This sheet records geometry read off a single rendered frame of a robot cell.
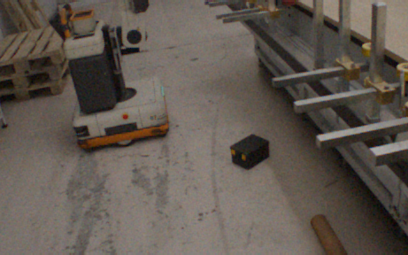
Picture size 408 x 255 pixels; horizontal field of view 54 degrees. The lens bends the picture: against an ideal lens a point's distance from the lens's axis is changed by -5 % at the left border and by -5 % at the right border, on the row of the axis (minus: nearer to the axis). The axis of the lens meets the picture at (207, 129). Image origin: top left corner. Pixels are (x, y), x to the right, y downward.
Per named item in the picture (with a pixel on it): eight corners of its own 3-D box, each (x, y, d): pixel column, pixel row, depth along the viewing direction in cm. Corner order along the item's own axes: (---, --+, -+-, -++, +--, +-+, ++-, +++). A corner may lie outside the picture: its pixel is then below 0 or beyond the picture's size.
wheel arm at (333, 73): (274, 90, 158) (273, 80, 155) (272, 87, 161) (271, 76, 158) (378, 72, 161) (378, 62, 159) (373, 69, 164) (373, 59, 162)
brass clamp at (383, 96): (380, 105, 135) (381, 92, 132) (361, 90, 146) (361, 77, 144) (396, 102, 135) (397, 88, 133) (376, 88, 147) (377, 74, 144)
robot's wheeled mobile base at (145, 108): (79, 152, 291) (68, 121, 279) (87, 114, 346) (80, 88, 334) (171, 135, 296) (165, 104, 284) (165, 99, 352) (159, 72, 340)
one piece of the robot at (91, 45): (84, 131, 289) (51, 15, 249) (91, 100, 337) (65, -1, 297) (131, 122, 291) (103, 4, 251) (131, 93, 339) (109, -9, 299)
